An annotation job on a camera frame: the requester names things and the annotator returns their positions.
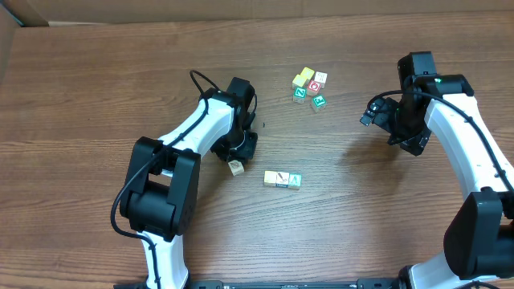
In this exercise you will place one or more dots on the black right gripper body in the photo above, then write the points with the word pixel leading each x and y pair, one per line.
pixel 411 140

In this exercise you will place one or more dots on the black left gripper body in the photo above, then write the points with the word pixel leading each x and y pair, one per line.
pixel 234 148

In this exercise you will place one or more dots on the white leaf picture block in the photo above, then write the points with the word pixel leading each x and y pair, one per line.
pixel 236 167

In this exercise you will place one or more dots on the yellow lone block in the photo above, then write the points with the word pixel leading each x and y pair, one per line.
pixel 269 178

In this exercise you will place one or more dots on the white feather picture block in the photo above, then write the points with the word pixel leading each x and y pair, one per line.
pixel 282 179

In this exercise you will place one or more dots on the green A letter block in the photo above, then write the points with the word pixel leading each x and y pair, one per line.
pixel 294 181

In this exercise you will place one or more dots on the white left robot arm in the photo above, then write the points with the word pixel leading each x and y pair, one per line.
pixel 158 199

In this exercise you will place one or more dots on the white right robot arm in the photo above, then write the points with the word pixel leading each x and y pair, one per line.
pixel 477 247

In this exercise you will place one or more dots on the green Z letter block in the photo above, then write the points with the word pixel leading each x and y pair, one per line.
pixel 299 95

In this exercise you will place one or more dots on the yellow block near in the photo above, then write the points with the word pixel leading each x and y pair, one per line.
pixel 299 81

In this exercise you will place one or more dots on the green E letter block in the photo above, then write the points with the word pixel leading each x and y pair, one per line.
pixel 318 103

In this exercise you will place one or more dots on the red letter block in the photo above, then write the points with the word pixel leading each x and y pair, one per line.
pixel 313 88

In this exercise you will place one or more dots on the plain white wooden block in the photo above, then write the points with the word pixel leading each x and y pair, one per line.
pixel 320 78

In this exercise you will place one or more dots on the yellow block far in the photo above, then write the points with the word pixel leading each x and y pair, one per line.
pixel 307 73

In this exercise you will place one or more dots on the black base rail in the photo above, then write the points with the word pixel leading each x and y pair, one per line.
pixel 366 283

